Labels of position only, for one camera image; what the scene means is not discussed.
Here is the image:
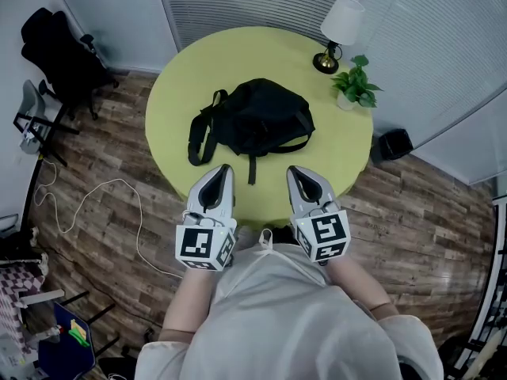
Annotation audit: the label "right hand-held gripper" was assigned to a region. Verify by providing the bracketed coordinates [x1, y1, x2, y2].
[286, 165, 351, 264]

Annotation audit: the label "purple checkered cloth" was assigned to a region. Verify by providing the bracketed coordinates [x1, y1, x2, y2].
[0, 251, 49, 356]

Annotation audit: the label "round yellow-green table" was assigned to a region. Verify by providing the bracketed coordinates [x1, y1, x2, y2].
[144, 25, 375, 230]

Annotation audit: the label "black backpack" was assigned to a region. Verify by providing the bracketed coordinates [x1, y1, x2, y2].
[187, 78, 317, 186]

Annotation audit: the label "black metal rack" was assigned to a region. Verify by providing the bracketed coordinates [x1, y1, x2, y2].
[451, 194, 507, 380]

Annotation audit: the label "white floor cable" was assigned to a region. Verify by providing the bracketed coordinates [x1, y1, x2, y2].
[32, 158, 184, 280]

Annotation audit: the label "potted green plant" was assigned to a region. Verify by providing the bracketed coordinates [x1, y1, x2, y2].
[330, 54, 384, 112]

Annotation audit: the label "grey chair with black legs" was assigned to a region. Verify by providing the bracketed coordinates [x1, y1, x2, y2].
[12, 78, 81, 168]

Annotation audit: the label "blue stool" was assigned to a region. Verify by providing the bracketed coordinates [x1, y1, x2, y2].
[36, 290, 120, 380]

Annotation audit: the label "person's left forearm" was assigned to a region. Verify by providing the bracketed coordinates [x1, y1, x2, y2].
[159, 266, 221, 344]

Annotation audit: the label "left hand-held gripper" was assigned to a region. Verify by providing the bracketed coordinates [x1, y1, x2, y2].
[175, 164, 238, 272]

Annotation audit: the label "window blinds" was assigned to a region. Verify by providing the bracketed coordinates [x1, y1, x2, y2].
[154, 0, 364, 54]

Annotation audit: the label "black floor box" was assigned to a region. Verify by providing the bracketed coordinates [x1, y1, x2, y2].
[372, 127, 414, 162]

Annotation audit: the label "person's right forearm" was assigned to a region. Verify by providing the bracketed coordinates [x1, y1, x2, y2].
[324, 256, 400, 321]

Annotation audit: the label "white shade table lamp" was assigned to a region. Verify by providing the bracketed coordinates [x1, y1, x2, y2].
[312, 0, 366, 74]

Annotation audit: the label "green plastic item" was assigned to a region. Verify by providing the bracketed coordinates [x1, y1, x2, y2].
[67, 318, 92, 348]

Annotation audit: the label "person's white shirt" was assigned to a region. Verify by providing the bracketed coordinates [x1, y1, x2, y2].
[134, 228, 445, 380]

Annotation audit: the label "black office chair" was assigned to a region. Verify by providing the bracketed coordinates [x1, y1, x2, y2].
[20, 7, 120, 122]

